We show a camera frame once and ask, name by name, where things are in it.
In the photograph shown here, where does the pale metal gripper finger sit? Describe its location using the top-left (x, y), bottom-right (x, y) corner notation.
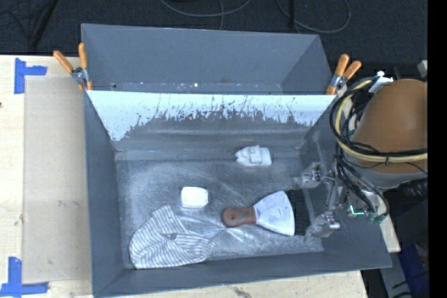
top-left (305, 212), bottom-right (341, 239)
top-left (293, 163), bottom-right (326, 189)

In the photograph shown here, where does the white plastic toy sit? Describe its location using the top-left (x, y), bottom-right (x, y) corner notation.
top-left (234, 144), bottom-right (273, 168)

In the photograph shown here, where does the white rounded block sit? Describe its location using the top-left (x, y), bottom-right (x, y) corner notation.
top-left (179, 186), bottom-right (210, 209)

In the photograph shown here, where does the striped white cloth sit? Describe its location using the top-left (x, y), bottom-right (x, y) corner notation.
top-left (129, 204), bottom-right (217, 270)

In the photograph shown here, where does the grey metal bin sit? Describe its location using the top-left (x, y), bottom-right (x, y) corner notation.
top-left (80, 23), bottom-right (393, 298)

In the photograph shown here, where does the brown cardboard board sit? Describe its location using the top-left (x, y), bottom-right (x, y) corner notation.
top-left (21, 75), bottom-right (92, 285)

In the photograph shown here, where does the brown-handled putty knife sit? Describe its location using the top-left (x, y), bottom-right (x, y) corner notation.
top-left (221, 190), bottom-right (296, 237)

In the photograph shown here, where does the black cylinder on white bracket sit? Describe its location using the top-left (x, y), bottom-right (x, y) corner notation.
top-left (370, 179), bottom-right (428, 217)

